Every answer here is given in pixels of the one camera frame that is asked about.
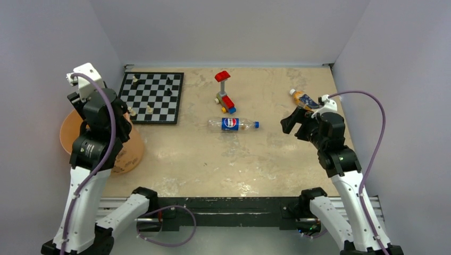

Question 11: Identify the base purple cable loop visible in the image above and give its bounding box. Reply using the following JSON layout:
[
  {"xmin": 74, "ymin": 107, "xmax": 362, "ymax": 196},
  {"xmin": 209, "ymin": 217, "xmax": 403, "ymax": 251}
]
[{"xmin": 136, "ymin": 205, "xmax": 197, "ymax": 248}]

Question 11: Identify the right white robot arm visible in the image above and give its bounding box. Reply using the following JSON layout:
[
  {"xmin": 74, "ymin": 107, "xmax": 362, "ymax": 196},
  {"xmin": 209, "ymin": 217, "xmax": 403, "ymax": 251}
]
[{"xmin": 280, "ymin": 107, "xmax": 404, "ymax": 254}]

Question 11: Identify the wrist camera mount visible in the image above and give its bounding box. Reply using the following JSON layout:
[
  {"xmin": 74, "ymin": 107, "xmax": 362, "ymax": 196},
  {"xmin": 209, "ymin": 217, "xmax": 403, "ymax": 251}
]
[
  {"xmin": 311, "ymin": 94, "xmax": 338, "ymax": 118},
  {"xmin": 66, "ymin": 62, "xmax": 105, "ymax": 102}
]

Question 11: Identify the black white chessboard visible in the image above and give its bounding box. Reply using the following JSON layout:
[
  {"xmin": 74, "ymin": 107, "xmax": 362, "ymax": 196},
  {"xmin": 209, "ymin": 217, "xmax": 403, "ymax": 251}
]
[{"xmin": 119, "ymin": 72, "xmax": 184, "ymax": 125}]

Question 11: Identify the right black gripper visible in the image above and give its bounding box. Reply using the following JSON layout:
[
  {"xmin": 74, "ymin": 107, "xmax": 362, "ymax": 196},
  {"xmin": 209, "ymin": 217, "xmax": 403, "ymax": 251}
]
[{"xmin": 281, "ymin": 106, "xmax": 326, "ymax": 150}]

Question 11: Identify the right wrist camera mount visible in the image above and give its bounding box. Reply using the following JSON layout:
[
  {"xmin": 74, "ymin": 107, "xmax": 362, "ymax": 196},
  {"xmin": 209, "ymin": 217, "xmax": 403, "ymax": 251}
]
[{"xmin": 311, "ymin": 94, "xmax": 338, "ymax": 118}]

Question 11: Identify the orange plastic bin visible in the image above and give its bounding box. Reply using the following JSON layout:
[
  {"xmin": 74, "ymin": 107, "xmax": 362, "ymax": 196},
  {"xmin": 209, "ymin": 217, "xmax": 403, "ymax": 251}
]
[{"xmin": 60, "ymin": 110, "xmax": 145, "ymax": 175}]

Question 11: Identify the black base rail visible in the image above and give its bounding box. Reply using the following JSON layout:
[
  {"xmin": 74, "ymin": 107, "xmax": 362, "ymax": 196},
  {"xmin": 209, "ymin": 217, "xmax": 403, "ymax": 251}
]
[{"xmin": 136, "ymin": 197, "xmax": 321, "ymax": 235}]

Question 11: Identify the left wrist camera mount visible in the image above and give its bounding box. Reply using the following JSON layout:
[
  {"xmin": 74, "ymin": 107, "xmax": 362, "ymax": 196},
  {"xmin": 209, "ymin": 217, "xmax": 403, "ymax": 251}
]
[{"xmin": 66, "ymin": 62, "xmax": 105, "ymax": 102}]

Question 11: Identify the white chess piece edge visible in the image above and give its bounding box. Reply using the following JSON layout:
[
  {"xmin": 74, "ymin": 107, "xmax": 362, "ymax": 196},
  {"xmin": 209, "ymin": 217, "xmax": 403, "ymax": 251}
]
[{"xmin": 128, "ymin": 107, "xmax": 137, "ymax": 117}]

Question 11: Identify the toy brick car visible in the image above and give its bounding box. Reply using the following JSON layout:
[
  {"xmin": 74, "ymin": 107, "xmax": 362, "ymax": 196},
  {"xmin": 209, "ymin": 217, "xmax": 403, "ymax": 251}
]
[{"xmin": 214, "ymin": 71, "xmax": 236, "ymax": 114}]

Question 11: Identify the pepsi plastic bottle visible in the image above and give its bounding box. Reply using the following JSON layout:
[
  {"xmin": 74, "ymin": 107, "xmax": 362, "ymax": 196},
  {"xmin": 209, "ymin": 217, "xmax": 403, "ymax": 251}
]
[{"xmin": 206, "ymin": 117, "xmax": 260, "ymax": 132}]

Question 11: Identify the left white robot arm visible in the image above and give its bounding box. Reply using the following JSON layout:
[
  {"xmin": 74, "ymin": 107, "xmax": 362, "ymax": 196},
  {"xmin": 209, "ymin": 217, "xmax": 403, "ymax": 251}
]
[{"xmin": 41, "ymin": 88, "xmax": 160, "ymax": 254}]

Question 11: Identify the orange drink bottle blue label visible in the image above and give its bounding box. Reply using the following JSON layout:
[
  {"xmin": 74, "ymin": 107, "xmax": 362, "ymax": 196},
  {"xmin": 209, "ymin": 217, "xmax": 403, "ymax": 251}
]
[{"xmin": 289, "ymin": 89, "xmax": 320, "ymax": 111}]

